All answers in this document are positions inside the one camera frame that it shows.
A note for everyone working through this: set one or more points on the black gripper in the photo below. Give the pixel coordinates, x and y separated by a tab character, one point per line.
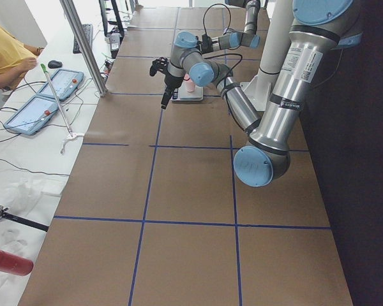
172	82

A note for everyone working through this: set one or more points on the white digital kitchen scale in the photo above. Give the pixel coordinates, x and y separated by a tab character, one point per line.
181	94

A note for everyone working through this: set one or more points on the red cylinder bottle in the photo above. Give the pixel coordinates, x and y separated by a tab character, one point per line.
14	264

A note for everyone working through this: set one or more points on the teach pendant tablet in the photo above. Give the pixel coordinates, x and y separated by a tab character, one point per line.
32	116
66	82

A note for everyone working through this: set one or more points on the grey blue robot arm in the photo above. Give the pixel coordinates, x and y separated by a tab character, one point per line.
300	34
232	39

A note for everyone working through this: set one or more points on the far teach pendant tablet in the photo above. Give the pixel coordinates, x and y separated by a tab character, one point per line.
66	82

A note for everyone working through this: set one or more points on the person in yellow shirt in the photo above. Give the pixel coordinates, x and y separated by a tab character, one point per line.
16	59

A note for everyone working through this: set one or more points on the aluminium frame post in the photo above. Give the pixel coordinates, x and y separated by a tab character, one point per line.
76	26

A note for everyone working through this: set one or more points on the black tool on bench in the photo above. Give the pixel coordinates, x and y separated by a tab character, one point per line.
4	214

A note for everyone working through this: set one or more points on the black computer mouse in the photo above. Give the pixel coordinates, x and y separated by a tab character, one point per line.
54	64

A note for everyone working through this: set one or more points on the green handled reacher grabber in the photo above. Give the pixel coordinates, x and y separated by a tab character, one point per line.
71	135

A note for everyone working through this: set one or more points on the near teach pendant tablet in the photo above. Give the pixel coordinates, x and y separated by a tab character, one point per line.
32	116

